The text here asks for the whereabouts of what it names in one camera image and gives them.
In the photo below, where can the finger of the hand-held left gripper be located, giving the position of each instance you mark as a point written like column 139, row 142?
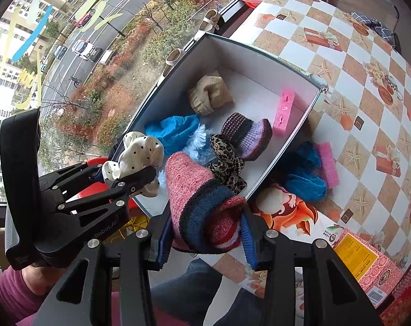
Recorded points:
column 131, row 183
column 73, row 173

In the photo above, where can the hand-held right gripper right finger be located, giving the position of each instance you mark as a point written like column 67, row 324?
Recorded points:
column 249, row 244

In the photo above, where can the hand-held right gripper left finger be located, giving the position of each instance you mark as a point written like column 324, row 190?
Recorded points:
column 165, row 248

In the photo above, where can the white polka dot cloth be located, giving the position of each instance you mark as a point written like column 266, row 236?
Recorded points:
column 141, row 149

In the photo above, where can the pink and blue knit hat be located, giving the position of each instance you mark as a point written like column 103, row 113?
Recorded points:
column 198, row 203

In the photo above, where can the leopard print scarf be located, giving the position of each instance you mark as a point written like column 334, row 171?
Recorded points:
column 226, row 169

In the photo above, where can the white cardboard box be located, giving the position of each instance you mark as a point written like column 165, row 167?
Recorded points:
column 253, row 68

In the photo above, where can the person's left forearm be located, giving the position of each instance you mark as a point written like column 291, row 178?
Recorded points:
column 8, row 295

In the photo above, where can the red plastic stool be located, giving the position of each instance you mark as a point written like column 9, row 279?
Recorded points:
column 90, row 193

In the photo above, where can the person's leg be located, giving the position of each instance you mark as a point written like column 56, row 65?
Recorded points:
column 185, row 288

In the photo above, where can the orange cartoon printed bag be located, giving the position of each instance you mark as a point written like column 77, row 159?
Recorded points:
column 287, row 214

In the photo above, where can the blue fluffy cloth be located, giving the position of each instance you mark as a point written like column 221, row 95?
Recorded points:
column 175, row 129

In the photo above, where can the purple knit hat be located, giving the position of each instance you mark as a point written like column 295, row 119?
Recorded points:
column 249, row 135

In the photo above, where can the pink box with yellow label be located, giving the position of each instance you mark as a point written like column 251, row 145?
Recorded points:
column 358, row 254

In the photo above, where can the pink sponge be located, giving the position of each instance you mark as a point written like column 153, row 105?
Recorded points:
column 327, row 166
column 283, row 115

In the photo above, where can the beige knit hat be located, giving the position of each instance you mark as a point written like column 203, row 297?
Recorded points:
column 209, row 91

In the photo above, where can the white car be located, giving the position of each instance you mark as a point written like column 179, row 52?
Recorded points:
column 85, row 49

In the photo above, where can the beige shoe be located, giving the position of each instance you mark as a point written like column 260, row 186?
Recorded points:
column 173, row 57
column 209, row 20

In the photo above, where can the red car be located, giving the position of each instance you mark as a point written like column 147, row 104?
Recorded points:
column 82, row 20

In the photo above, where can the checkered printed tablecloth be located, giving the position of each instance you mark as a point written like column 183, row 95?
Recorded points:
column 361, row 125

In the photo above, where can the dark checkered cloth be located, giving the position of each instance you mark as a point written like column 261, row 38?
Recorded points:
column 378, row 29

